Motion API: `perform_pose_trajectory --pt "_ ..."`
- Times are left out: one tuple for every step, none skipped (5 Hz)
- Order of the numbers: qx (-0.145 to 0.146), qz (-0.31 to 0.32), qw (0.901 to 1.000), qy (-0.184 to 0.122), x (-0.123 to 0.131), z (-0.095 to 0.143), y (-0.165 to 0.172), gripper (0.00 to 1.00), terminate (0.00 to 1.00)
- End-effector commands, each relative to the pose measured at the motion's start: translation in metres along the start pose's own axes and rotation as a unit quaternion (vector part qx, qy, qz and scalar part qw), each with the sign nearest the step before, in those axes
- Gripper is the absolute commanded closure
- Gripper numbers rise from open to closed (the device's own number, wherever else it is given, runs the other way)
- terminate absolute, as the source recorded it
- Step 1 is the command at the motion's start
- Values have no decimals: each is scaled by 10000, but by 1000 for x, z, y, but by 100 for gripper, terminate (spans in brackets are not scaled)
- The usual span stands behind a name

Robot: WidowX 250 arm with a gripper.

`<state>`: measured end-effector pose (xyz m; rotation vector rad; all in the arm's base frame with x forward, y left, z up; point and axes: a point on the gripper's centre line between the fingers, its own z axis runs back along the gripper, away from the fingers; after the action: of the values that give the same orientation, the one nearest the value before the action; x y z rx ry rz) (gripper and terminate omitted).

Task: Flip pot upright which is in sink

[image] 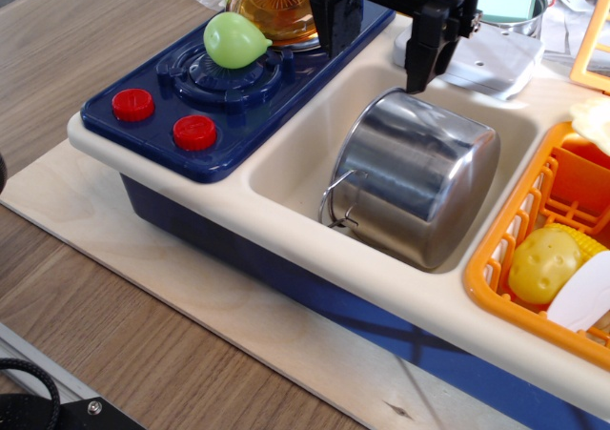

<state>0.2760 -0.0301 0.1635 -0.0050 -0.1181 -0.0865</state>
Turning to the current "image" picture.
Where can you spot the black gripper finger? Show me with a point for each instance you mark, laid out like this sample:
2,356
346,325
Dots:
434,38
337,23

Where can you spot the stainless steel pot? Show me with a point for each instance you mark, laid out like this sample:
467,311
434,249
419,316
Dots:
410,178

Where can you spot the steel pot with green sponge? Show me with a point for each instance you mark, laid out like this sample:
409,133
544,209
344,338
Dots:
519,16

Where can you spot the amber glass pot lid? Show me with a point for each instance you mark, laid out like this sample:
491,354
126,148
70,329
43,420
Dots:
287,23

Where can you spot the cream toy kitchen sink unit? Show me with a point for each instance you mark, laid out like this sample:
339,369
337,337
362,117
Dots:
389,318

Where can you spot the green toy pear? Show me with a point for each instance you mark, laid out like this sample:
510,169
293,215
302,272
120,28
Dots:
233,41

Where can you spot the cream toy food piece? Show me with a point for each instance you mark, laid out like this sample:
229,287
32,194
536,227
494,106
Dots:
591,120

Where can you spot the blue toy stove top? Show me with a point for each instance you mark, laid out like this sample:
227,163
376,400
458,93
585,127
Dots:
247,106

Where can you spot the red right stove knob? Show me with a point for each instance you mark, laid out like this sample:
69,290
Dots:
194,133

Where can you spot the red stove knob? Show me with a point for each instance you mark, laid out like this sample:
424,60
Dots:
194,133
132,105

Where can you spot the orange dish rack basket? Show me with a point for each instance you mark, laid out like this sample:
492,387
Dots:
566,182

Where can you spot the red left stove knob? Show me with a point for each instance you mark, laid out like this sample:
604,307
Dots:
132,105

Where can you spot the yellow toy potato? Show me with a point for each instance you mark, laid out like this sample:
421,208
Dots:
542,264

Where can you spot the yellow toy corn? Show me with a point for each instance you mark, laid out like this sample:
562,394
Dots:
588,246

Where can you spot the white plastic plate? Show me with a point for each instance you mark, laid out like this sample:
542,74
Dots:
584,299

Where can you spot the light wooden base board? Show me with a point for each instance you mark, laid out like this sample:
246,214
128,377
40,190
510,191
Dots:
178,339

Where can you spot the grey faucet base plate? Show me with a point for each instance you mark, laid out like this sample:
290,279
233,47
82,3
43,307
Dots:
495,62

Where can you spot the black metal bracket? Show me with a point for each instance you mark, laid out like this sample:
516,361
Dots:
22,411

